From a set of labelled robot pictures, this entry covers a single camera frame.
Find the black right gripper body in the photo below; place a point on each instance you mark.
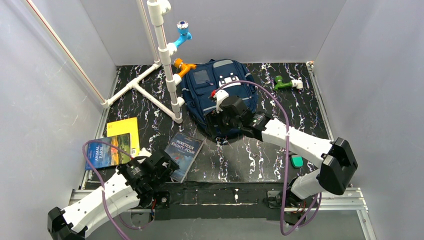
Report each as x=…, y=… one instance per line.
x=218, y=122

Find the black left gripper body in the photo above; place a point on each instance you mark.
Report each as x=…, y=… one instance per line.
x=164, y=164

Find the navy blue student backpack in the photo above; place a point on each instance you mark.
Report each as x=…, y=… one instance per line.
x=205, y=85

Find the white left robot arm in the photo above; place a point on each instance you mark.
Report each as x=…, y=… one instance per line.
x=133, y=184

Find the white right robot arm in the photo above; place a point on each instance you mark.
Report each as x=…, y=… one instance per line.
x=334, y=160

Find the Nineteen Eighty-Four book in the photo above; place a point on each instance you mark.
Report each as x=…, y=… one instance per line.
x=183, y=149

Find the green tap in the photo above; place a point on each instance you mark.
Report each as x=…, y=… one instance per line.
x=279, y=84

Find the Animal Farm book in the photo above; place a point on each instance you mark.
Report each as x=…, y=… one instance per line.
x=109, y=151

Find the yellow book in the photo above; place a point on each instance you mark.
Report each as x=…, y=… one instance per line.
x=126, y=126

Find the orange tap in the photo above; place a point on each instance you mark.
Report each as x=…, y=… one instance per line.
x=184, y=67

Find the green eraser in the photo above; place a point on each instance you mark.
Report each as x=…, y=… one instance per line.
x=296, y=161

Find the blue tap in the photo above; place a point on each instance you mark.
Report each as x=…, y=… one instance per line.
x=184, y=33

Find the white PVC pipe stand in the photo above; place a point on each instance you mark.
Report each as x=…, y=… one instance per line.
x=152, y=15

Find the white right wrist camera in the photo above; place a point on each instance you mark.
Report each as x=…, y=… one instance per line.
x=219, y=96

